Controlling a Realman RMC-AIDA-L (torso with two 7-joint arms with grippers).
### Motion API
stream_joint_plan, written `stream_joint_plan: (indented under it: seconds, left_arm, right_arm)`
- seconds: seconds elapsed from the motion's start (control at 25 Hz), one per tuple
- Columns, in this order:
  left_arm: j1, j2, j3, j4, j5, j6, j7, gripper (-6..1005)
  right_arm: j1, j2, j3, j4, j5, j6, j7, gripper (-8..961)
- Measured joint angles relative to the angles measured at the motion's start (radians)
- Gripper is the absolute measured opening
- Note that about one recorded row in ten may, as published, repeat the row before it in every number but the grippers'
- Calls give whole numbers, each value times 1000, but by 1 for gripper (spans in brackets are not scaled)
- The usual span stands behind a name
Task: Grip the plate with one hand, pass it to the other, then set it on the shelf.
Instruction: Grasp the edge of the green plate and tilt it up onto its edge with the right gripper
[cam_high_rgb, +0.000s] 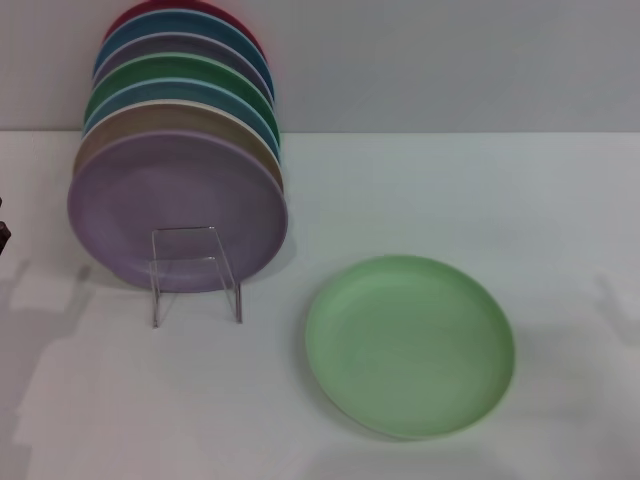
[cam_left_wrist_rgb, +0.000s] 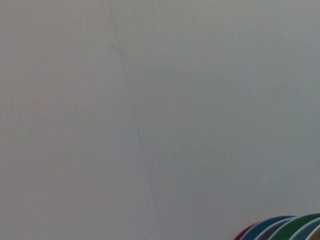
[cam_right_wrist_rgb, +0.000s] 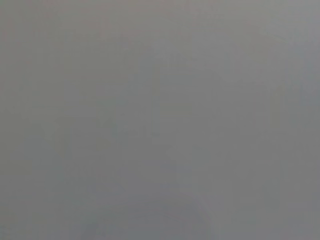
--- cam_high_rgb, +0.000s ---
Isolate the light green plate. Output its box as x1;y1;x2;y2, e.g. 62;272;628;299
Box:
304;253;516;431

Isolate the lilac plate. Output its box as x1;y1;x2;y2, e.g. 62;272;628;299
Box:
66;128;290;295

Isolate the clear acrylic plate rack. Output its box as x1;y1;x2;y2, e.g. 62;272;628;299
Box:
149;227;245;329

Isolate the beige plate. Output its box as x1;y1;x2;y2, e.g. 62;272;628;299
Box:
73;98;285;196

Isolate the light blue plate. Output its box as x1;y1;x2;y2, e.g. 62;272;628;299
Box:
81;77;281;152

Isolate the dark green plate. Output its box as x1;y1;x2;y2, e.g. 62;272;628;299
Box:
84;51;280;146

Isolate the grey purple plate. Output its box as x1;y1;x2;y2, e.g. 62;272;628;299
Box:
91;33;275;109

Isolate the red plate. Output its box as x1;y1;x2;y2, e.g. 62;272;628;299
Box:
103;0;269;66

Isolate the teal plate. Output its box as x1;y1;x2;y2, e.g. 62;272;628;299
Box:
94;9;276;102

